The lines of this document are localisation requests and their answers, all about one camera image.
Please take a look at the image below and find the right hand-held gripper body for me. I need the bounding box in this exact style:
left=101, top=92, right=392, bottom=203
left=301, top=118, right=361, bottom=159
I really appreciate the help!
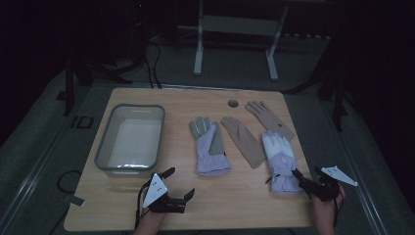
left=305, top=165, right=359, bottom=203

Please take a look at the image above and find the purple and grey glove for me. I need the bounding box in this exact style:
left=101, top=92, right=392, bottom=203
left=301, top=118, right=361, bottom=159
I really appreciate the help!
left=189, top=116, right=233, bottom=177

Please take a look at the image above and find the black looped cable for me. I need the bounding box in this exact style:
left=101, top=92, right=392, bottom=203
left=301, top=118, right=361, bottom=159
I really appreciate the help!
left=56, top=169, right=83, bottom=196

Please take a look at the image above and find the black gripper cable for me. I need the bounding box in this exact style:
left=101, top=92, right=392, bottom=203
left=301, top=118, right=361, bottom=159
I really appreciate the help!
left=134, top=180, right=152, bottom=230
left=332, top=192, right=346, bottom=228

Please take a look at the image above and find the grey tape piece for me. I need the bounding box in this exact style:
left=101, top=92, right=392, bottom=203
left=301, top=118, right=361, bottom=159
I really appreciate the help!
left=63, top=194, right=87, bottom=208

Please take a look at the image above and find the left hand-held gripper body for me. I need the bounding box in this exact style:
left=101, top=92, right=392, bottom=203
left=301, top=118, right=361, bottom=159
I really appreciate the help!
left=142, top=172, right=187, bottom=214

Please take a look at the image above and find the beige glove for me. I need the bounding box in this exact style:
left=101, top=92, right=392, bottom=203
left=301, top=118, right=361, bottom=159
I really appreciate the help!
left=244, top=100, right=296, bottom=141
left=220, top=116, right=267, bottom=169

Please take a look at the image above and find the clear plastic bin grey rim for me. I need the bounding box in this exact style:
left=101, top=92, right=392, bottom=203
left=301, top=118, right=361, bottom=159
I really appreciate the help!
left=94, top=103, right=166, bottom=179

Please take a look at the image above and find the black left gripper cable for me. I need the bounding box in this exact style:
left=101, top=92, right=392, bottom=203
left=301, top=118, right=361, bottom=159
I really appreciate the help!
left=134, top=180, right=152, bottom=230

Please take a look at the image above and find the person's left hand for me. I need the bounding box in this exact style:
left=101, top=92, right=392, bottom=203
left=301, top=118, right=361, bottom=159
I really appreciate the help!
left=138, top=210, right=165, bottom=230

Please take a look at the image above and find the white metal stand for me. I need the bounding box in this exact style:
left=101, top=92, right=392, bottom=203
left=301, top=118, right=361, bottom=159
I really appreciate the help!
left=177, top=0, right=290, bottom=82

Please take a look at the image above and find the purple and white glove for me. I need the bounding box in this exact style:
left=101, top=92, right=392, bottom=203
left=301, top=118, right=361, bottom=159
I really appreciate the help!
left=261, top=130, right=302, bottom=196

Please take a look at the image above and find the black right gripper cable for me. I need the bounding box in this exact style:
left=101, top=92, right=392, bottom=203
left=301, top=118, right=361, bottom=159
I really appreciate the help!
left=332, top=192, right=346, bottom=228

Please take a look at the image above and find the black floor cable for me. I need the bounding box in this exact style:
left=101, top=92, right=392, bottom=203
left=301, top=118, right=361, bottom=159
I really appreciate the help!
left=143, top=41, right=163, bottom=90

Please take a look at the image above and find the person's right hand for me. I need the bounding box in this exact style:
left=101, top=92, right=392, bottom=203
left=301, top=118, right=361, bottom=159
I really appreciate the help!
left=310, top=183, right=346, bottom=219

